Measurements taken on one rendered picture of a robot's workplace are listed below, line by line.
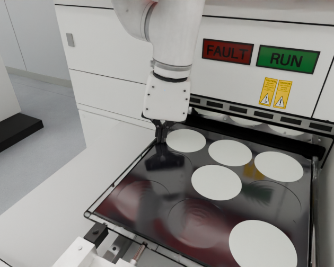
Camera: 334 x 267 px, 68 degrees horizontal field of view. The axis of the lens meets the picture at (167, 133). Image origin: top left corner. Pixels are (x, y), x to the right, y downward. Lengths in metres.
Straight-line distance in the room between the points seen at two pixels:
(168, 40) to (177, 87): 0.10
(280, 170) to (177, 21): 0.37
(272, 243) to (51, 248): 0.40
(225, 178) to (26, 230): 0.42
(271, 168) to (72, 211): 0.44
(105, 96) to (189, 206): 0.53
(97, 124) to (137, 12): 0.54
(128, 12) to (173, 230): 0.39
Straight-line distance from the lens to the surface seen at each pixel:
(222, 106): 0.67
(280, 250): 0.46
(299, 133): 0.67
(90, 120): 0.98
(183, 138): 0.64
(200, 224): 0.45
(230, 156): 0.60
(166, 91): 0.53
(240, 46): 0.62
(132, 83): 0.78
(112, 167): 0.69
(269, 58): 0.61
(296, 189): 0.56
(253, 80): 0.63
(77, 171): 0.70
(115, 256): 0.49
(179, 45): 0.49
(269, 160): 0.61
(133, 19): 0.52
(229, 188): 0.52
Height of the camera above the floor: 1.26
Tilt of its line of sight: 34 degrees down
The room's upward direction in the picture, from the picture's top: straight up
